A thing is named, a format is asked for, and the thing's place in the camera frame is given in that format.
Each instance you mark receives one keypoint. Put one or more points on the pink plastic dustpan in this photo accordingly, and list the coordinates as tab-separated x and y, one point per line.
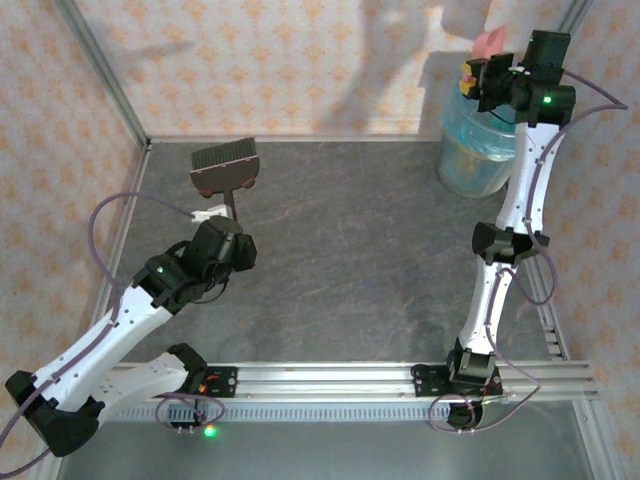
492	42

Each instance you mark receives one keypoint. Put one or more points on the brown hand brush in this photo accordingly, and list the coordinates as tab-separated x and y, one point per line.
225	165

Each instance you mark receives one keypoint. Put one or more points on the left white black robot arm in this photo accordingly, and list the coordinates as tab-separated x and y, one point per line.
100	345

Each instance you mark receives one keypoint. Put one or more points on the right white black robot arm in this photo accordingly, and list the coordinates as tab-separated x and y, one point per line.
525	185

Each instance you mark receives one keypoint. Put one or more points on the bin with blue bag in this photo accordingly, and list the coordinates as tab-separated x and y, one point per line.
470	165

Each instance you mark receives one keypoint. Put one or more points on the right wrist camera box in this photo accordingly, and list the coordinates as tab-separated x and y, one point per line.
520	70

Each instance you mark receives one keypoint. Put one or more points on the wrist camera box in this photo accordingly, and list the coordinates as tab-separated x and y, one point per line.
520	70
210	214

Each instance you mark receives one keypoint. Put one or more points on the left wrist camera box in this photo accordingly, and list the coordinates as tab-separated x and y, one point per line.
210	214

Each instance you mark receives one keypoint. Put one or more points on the aluminium frame post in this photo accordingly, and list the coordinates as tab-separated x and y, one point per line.
107	75
575	15

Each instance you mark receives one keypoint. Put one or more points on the aluminium table edge rail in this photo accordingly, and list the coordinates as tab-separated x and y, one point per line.
555	325
300	138
138	175

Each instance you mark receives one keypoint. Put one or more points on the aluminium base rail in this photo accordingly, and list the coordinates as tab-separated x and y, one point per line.
325	382

